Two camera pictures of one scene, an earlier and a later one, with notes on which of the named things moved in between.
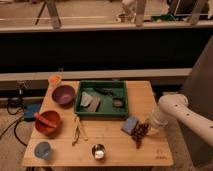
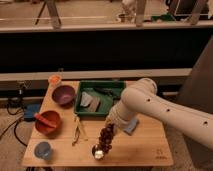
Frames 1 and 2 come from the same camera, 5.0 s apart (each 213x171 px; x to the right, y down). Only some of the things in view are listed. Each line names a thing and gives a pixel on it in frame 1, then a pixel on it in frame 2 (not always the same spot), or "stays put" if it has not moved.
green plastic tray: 101,98 stays put
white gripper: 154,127 → 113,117
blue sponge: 130,125 stays put
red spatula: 44,120 stays put
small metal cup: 98,151 stays put
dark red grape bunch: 138,133 → 104,139
